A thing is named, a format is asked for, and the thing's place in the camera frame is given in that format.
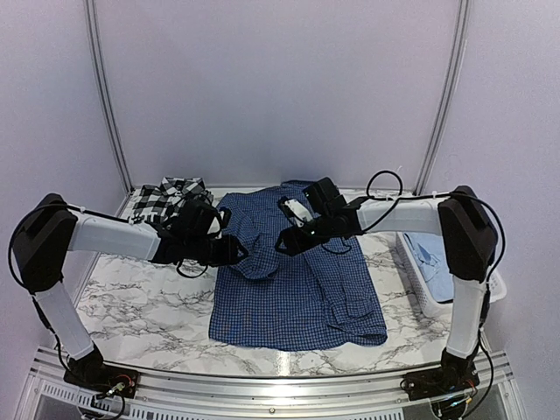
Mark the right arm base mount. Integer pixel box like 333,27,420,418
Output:
400,345,480,401

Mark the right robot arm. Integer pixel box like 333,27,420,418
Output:
275,178,505,392

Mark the blue checked long sleeve shirt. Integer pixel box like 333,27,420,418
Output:
208,180,388,352

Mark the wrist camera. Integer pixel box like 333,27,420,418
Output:
174,199,232,238
278,177,345,228

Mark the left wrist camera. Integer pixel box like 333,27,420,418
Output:
174,199,232,238

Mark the left aluminium corner post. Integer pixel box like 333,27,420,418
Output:
83,0,134,193

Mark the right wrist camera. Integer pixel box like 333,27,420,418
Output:
278,177,345,228

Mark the aluminium corner post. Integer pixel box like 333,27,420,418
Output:
83,0,134,193
413,0,473,194

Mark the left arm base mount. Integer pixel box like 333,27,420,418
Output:
63,346,140,399

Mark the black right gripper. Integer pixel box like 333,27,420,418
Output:
275,213,335,257

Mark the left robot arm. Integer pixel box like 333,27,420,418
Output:
7,193,249,389

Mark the light blue folded shirt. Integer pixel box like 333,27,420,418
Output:
403,233,453,304

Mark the black white plaid folded shirt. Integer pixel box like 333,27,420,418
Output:
129,177,214,224

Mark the aluminium front rail frame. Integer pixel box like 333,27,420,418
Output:
14,347,528,419

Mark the white plastic laundry basket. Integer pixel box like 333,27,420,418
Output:
395,231,508,317

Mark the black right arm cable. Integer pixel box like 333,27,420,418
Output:
321,170,507,281

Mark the right aluminium corner post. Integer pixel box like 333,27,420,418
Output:
413,0,473,194

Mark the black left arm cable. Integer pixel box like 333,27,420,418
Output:
7,205,211,290

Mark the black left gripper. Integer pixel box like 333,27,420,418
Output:
185,234,248,267

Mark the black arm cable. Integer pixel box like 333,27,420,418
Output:
7,205,211,290
321,170,507,281

